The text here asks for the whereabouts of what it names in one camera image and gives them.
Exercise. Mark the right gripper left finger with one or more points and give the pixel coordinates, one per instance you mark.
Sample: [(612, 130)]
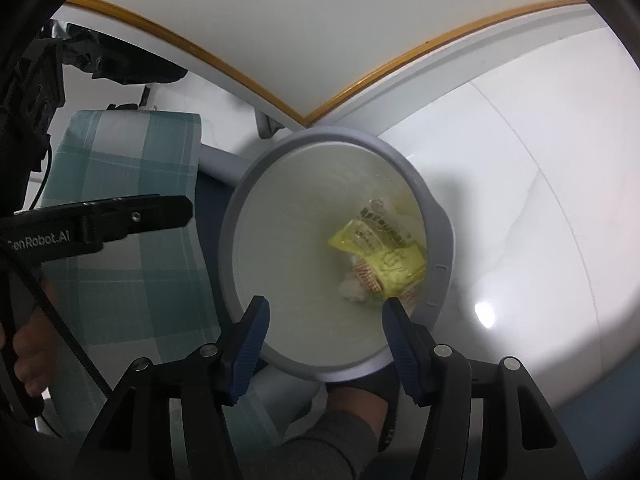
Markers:
[(219, 374)]

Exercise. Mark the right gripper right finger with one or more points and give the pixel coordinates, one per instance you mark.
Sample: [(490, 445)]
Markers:
[(438, 378)]

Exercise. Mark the white tissue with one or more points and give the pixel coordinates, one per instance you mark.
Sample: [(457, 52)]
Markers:
[(353, 290)]

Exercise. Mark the yellow snack wrapper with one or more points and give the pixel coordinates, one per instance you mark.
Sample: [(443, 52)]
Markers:
[(378, 238)]

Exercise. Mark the small striped wrapper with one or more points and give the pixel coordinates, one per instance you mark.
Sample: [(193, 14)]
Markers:
[(368, 278)]

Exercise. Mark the grey white trash bin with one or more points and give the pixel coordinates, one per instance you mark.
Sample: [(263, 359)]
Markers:
[(274, 243)]

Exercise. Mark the left hand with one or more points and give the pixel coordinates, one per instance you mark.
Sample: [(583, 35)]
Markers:
[(35, 343)]

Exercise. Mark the blue checked tablecloth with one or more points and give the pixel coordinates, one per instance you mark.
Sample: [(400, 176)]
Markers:
[(148, 294)]

